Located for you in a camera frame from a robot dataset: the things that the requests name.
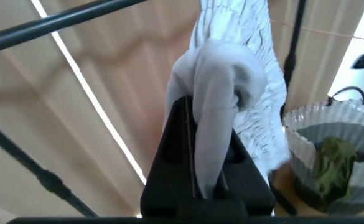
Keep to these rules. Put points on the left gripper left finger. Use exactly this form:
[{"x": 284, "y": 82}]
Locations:
[{"x": 169, "y": 168}]

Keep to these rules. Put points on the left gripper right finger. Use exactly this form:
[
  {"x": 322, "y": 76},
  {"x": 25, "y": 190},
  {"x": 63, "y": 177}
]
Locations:
[{"x": 250, "y": 186}]

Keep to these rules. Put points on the green garment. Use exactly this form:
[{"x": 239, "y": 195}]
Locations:
[{"x": 334, "y": 165}]

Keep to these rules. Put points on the pale grey shorts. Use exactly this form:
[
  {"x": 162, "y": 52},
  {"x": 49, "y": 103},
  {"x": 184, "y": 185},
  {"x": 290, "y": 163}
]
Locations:
[{"x": 219, "y": 77}]

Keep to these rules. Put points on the pink clothes hanger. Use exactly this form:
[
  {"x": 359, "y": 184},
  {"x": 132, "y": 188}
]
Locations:
[{"x": 324, "y": 31}]

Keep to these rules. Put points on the white laundry basket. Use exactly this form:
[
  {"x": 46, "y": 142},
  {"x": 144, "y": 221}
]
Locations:
[{"x": 324, "y": 115}]

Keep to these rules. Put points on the black clothes rack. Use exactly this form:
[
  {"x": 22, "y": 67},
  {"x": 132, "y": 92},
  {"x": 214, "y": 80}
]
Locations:
[{"x": 13, "y": 39}]

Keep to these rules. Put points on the beige curtain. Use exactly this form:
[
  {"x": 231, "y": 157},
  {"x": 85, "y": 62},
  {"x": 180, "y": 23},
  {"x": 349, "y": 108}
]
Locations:
[{"x": 107, "y": 46}]

